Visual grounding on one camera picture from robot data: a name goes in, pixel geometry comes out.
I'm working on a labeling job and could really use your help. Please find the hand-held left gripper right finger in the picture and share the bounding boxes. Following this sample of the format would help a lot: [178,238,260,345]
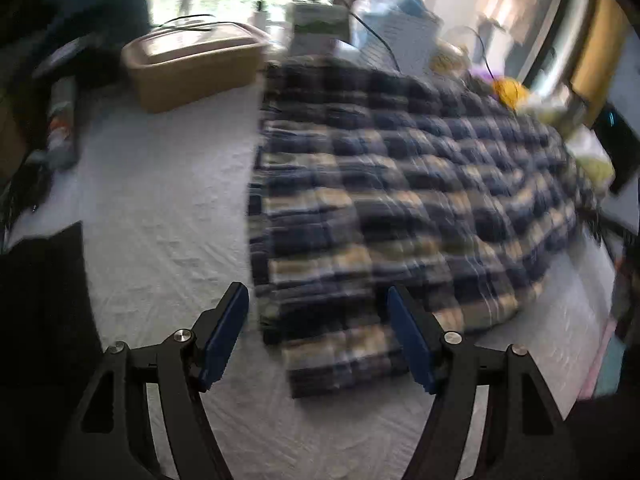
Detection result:
[386,285,572,480]

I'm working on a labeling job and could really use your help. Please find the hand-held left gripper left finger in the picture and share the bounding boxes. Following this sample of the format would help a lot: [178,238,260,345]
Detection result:
[65,281,250,480]

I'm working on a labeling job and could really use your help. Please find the spray can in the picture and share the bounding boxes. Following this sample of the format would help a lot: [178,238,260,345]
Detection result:
[47,77,78,168]

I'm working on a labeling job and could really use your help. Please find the purple yellow packet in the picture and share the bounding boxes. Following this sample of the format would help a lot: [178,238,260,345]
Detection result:
[492,76,531,109]

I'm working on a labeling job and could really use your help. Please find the dark cloth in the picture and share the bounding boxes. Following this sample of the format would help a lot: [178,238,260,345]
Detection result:
[0,222,101,391]

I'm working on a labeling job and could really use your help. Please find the yellow curtain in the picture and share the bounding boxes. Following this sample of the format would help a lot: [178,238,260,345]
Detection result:
[570,0,632,106]

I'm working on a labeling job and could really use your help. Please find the white green milk carton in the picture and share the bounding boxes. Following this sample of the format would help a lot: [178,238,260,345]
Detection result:
[287,2,351,56]

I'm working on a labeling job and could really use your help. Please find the plaid pants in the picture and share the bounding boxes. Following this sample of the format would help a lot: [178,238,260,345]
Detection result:
[247,57,601,400]

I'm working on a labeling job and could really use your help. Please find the beige lidded storage box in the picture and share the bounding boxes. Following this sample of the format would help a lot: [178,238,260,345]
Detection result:
[121,22,271,113]

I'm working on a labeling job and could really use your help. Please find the yellow tissue pack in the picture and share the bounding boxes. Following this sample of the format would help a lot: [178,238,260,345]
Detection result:
[575,130,617,191]

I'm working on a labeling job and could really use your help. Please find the black charging cable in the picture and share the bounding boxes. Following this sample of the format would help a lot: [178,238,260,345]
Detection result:
[345,10,401,72]

